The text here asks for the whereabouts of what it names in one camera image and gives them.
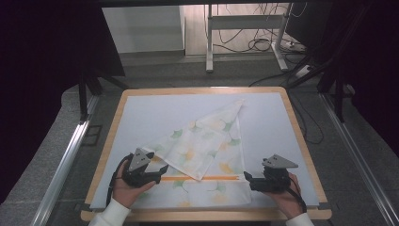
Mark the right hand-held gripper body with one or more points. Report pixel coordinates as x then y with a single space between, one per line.
276 175

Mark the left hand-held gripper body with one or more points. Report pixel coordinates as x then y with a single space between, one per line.
138 166

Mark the white leaf-print cloth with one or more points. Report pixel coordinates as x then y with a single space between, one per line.
204 150

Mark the person's left hand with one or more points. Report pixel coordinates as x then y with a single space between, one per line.
127 191

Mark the person's right hand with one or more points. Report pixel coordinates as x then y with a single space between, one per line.
287 201

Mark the light blue table mat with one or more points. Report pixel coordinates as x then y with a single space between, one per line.
266 125

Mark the person's right white sleeve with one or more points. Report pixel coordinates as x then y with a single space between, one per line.
301 220

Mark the person's white sleeve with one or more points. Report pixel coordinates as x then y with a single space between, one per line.
301 220
109 215

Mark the dark floor hatch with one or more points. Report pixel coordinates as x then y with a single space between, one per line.
92 135

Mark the person's left white sleeve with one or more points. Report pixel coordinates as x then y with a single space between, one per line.
109 215

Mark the black metal stand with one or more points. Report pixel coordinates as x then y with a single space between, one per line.
338 97
83 97

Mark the white power strip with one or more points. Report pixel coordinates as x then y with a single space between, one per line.
303 71

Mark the dark curtain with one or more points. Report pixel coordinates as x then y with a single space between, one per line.
40 78
376 62

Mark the white cabinet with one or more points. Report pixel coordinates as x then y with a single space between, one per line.
142 29

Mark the aluminium floor rail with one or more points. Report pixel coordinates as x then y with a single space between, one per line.
62 166
357 160

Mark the white desk frame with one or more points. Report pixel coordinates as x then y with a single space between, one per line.
244 22

